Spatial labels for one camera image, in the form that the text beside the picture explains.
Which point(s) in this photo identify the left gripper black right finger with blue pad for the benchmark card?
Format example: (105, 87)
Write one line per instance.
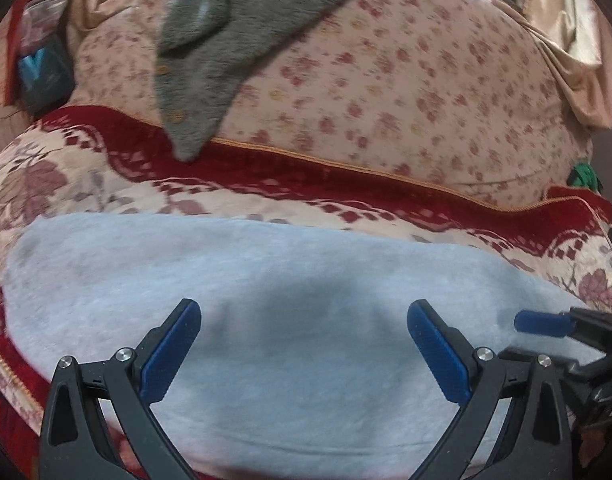
(534, 441)

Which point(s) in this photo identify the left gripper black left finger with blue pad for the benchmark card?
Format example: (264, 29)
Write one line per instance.
(75, 442)

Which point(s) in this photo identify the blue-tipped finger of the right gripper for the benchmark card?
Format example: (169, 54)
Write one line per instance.
(544, 324)

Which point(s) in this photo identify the light grey fleece pant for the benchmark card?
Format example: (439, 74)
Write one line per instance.
(304, 367)

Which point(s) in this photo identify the green cloth item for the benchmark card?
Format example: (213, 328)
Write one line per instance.
(583, 176)

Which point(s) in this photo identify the red cream floral blanket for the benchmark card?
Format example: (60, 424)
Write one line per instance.
(94, 159)

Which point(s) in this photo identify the beige curtain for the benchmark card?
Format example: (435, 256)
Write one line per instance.
(114, 63)

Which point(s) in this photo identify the blue package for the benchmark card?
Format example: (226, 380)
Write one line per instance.
(46, 76)

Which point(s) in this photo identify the grey-green fuzzy cardigan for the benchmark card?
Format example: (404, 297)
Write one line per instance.
(207, 48)

